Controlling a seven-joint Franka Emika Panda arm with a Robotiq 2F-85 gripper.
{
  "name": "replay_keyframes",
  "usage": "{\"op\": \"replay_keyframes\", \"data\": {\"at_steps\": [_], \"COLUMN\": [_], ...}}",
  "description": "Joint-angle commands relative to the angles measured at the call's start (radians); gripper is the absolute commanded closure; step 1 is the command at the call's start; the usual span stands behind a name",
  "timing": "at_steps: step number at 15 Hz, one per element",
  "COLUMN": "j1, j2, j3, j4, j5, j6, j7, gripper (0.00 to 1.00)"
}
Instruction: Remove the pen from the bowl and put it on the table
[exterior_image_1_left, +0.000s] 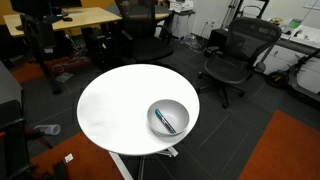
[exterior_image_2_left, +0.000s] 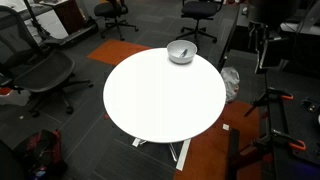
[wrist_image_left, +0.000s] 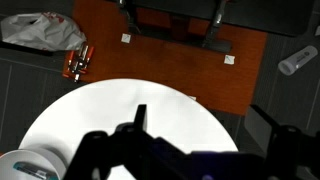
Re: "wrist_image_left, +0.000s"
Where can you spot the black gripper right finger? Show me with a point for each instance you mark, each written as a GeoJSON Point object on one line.
{"type": "Point", "coordinates": [263, 128]}

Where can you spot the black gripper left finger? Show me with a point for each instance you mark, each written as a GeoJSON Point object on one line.
{"type": "Point", "coordinates": [141, 116]}

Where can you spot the white round bowl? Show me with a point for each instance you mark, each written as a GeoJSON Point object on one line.
{"type": "Point", "coordinates": [50, 160]}

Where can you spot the clear plastic bottle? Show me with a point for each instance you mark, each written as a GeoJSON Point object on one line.
{"type": "Point", "coordinates": [296, 61]}

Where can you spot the silver and black marker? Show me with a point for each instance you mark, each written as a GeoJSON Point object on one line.
{"type": "Point", "coordinates": [83, 53]}
{"type": "Point", "coordinates": [77, 75]}

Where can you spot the small white paper square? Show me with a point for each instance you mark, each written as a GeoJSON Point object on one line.
{"type": "Point", "coordinates": [126, 38]}
{"type": "Point", "coordinates": [229, 59]}

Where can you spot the black equipment cart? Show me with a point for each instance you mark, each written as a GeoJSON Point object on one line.
{"type": "Point", "coordinates": [186, 10]}

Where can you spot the white plastic bag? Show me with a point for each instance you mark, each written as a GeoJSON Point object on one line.
{"type": "Point", "coordinates": [43, 31]}

